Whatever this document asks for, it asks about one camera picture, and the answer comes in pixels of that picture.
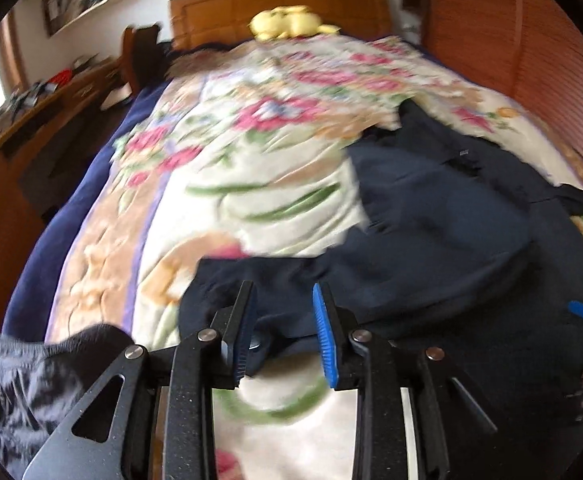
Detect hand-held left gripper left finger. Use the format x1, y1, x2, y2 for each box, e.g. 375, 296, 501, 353
22, 280, 260, 480

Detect dark grey garment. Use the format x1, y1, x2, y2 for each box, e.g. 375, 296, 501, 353
0, 324, 138, 467

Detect wooden desk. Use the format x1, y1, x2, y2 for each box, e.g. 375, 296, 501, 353
0, 57, 133, 361

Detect yellow plush toy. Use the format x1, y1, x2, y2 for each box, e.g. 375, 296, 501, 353
249, 5, 342, 42

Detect white papers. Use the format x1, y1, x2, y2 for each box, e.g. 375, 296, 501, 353
99, 85, 133, 111

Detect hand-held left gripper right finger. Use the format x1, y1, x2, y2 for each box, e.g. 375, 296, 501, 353
311, 282, 501, 480

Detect wooden wardrobe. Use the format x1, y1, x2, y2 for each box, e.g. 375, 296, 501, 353
400, 0, 583, 173

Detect dark navy pants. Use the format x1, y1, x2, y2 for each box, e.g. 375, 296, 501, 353
178, 97, 583, 461

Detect floral blanket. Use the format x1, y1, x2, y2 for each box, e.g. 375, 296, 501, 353
46, 35, 583, 480

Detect blue bed sheet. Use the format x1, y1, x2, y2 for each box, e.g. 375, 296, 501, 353
0, 42, 175, 347

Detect wooden chair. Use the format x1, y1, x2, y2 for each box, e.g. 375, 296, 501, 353
120, 22, 166, 100

